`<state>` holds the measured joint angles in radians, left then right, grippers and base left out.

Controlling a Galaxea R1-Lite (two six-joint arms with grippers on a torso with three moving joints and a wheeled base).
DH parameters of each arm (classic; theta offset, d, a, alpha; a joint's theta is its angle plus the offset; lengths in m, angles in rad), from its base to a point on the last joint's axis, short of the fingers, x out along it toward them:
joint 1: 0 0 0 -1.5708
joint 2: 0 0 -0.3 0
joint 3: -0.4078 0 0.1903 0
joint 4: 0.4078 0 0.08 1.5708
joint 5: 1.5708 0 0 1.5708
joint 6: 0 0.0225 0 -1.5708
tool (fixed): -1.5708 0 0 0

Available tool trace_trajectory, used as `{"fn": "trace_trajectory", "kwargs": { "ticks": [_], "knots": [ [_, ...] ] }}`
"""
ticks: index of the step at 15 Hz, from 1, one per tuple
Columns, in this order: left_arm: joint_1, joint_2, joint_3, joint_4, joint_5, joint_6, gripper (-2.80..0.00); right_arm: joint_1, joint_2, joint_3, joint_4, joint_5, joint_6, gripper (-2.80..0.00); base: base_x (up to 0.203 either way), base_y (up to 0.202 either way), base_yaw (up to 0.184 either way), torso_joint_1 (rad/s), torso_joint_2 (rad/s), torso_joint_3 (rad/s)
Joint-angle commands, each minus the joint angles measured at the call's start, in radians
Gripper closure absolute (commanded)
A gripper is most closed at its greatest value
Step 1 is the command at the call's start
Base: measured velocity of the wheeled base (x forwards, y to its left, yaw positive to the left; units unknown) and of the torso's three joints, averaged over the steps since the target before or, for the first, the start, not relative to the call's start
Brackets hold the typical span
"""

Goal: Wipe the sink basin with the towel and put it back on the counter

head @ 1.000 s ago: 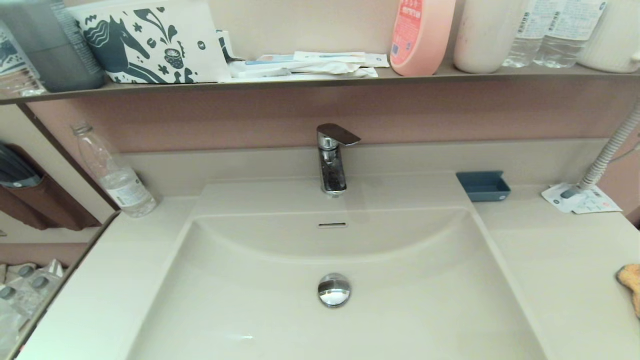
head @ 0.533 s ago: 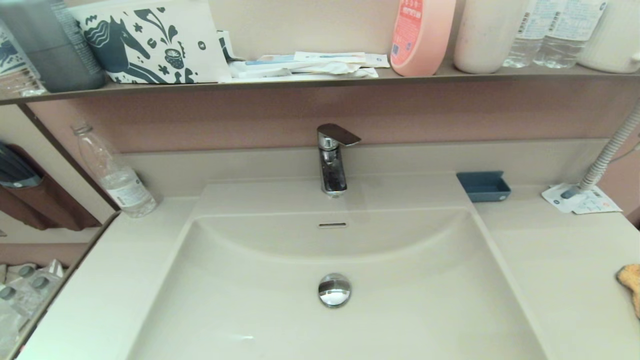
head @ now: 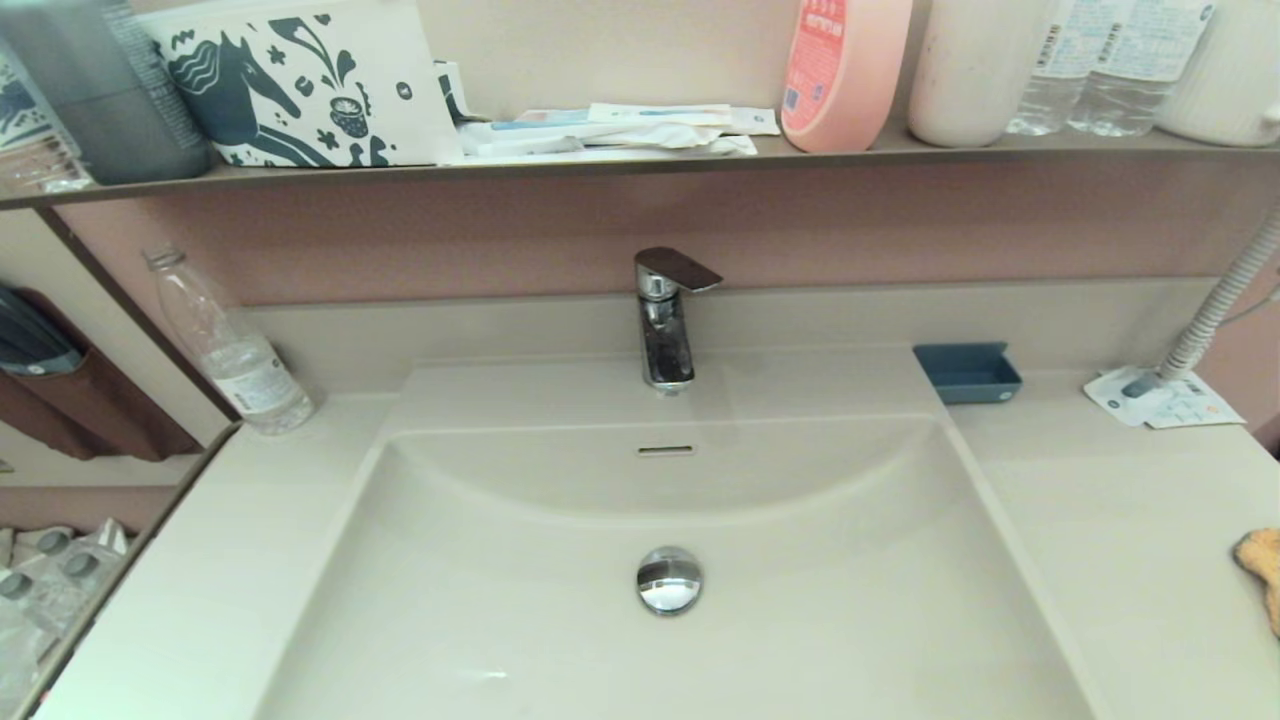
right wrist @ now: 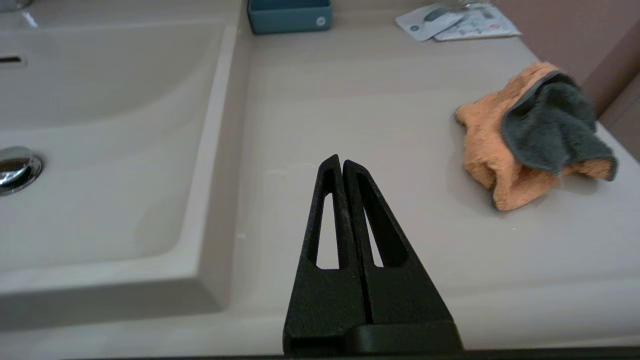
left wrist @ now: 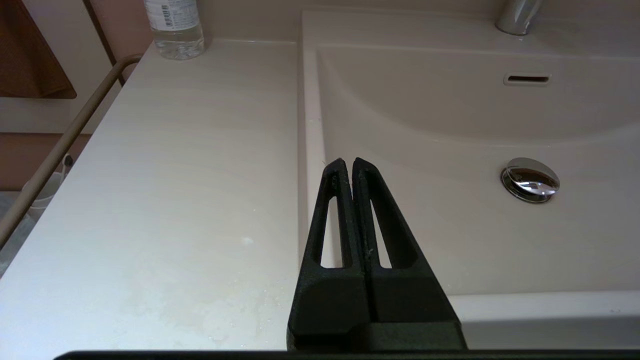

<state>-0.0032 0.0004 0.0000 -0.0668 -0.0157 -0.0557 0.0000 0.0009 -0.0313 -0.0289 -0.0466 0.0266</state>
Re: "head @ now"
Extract chrome single-lever faucet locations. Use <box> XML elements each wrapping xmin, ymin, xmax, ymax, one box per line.
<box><xmin>634</xmin><ymin>246</ymin><xmax>724</xmax><ymax>398</ymax></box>

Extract orange and grey cleaning cloth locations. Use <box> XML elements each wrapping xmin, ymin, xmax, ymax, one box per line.
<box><xmin>1233</xmin><ymin>528</ymin><xmax>1280</xmax><ymax>641</ymax></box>

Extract beige ceramic sink basin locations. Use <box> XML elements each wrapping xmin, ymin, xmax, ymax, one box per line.
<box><xmin>250</xmin><ymin>358</ymin><xmax>1101</xmax><ymax>720</ymax></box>

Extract chrome drain stopper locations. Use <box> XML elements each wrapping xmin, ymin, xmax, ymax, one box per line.
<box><xmin>636</xmin><ymin>546</ymin><xmax>705</xmax><ymax>617</ymax></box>

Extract white flat sachet packet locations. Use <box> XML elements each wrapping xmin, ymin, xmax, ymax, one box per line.
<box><xmin>458</xmin><ymin>108</ymin><xmax>759</xmax><ymax>164</ymax></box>

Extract white toothbrush packet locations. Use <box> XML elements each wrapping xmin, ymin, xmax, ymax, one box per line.
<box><xmin>588</xmin><ymin>101</ymin><xmax>781</xmax><ymax>136</ymax></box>

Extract blue plastic soap tray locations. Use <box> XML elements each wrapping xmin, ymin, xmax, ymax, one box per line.
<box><xmin>912</xmin><ymin>342</ymin><xmax>1024</xmax><ymax>406</ymax></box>

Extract pink lotion bottle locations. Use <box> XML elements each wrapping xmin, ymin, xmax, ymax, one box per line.
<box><xmin>780</xmin><ymin>0</ymin><xmax>914</xmax><ymax>153</ymax></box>

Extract uncapped clear plastic bottle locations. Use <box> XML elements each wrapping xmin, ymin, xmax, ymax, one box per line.
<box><xmin>143</xmin><ymin>245</ymin><xmax>316</xmax><ymax>437</ymax></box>

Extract cream ceramic container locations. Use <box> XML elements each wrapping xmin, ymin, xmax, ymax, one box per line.
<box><xmin>908</xmin><ymin>0</ymin><xmax>1059</xmax><ymax>148</ymax></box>

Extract white paper leaflets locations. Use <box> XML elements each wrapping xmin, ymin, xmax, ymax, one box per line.
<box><xmin>1084</xmin><ymin>365</ymin><xmax>1191</xmax><ymax>428</ymax></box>

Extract clear labelled water bottle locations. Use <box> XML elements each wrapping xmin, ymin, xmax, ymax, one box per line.
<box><xmin>1008</xmin><ymin>0</ymin><xmax>1101</xmax><ymax>137</ymax></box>
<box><xmin>1068</xmin><ymin>0</ymin><xmax>1221</xmax><ymax>138</ymax></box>

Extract brown hanging pouch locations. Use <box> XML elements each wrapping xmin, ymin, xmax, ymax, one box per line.
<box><xmin>0</xmin><ymin>286</ymin><xmax>203</xmax><ymax>463</ymax></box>

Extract white card with orange print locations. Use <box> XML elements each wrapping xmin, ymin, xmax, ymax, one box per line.
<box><xmin>1145</xmin><ymin>395</ymin><xmax>1248</xmax><ymax>431</ymax></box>

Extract grey cylindrical container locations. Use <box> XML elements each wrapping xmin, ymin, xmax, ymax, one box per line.
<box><xmin>0</xmin><ymin>0</ymin><xmax>213</xmax><ymax>186</ymax></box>

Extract dark item in pouch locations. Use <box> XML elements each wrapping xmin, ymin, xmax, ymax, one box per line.
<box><xmin>0</xmin><ymin>288</ymin><xmax>85</xmax><ymax>377</ymax></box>

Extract plastic-wrapped bottle pack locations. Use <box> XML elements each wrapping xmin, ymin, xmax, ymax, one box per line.
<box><xmin>0</xmin><ymin>518</ymin><xmax>131</xmax><ymax>706</ymax></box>

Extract patterned blue white box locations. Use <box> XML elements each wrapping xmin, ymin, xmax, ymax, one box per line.
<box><xmin>0</xmin><ymin>50</ymin><xmax>91</xmax><ymax>194</ymax></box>

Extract white ribbed container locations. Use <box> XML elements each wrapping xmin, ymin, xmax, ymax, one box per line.
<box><xmin>1160</xmin><ymin>0</ymin><xmax>1280</xmax><ymax>148</ymax></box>

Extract brown wall shelf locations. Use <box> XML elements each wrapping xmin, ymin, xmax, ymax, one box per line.
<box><xmin>0</xmin><ymin>118</ymin><xmax>1280</xmax><ymax>211</ymax></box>

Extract white corrugated hose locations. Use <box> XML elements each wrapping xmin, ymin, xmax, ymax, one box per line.
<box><xmin>1122</xmin><ymin>205</ymin><xmax>1280</xmax><ymax>399</ymax></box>

